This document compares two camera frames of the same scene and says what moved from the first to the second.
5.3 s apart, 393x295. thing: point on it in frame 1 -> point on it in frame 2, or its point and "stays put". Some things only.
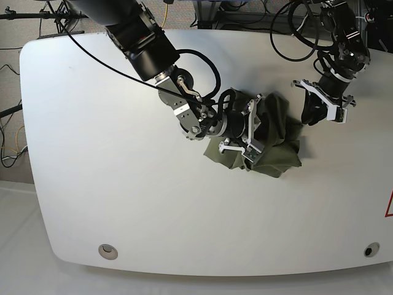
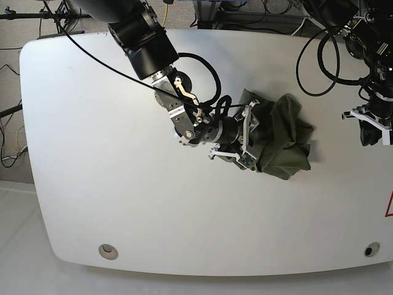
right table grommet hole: x=371 y=249 stays put
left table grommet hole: x=107 y=252 stays put
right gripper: x=334 y=83 -> x=380 y=104
